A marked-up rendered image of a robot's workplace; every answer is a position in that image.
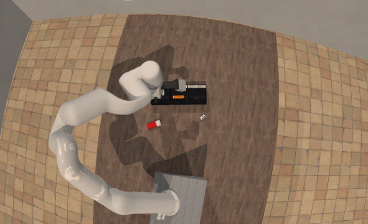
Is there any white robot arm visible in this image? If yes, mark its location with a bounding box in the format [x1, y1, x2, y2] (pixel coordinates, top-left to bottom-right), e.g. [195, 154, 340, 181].
[49, 60, 186, 220]

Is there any black rack of bins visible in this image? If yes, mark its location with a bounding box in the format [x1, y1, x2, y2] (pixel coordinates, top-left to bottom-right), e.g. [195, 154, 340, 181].
[151, 84, 207, 105]

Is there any red and white eraser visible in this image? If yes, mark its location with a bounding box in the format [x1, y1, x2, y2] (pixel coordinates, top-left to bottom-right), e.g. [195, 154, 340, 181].
[147, 120, 161, 129]

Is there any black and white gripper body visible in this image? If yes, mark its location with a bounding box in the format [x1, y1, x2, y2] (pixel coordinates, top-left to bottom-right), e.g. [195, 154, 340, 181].
[151, 88, 161, 99]

